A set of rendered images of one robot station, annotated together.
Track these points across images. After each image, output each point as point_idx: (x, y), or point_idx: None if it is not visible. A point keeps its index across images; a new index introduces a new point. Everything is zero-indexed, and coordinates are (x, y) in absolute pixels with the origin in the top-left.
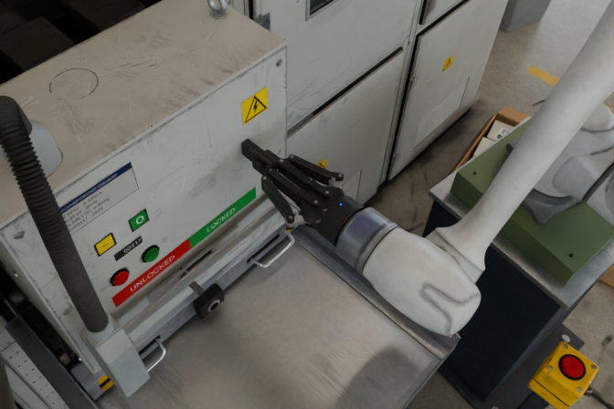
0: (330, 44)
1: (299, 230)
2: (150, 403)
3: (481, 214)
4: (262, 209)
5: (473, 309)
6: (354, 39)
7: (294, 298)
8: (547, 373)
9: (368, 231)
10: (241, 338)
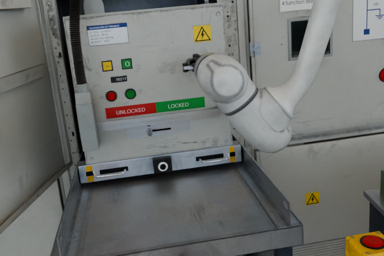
0: (312, 88)
1: (242, 166)
2: (102, 195)
3: (291, 75)
4: (211, 122)
5: (231, 75)
6: (336, 95)
7: (211, 185)
8: (348, 241)
9: (207, 55)
10: (168, 189)
